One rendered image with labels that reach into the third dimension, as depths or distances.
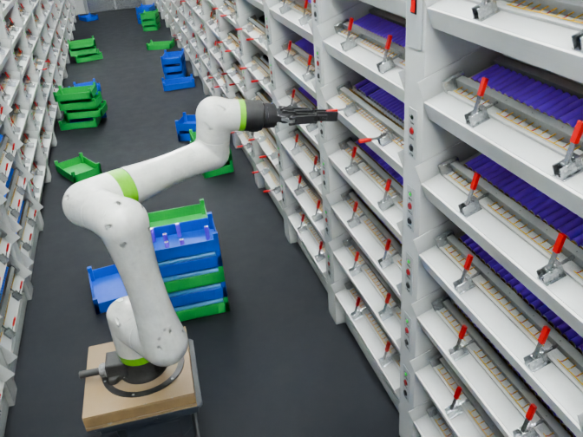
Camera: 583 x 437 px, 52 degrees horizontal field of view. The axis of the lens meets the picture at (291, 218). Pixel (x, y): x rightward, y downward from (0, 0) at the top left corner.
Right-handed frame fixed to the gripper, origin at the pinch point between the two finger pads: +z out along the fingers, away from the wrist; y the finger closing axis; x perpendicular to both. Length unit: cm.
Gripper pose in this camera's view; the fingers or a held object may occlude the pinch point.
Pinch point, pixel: (325, 115)
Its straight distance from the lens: 188.0
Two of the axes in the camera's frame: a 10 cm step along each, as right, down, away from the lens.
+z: 9.6, -0.5, 2.9
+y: 2.8, 4.5, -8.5
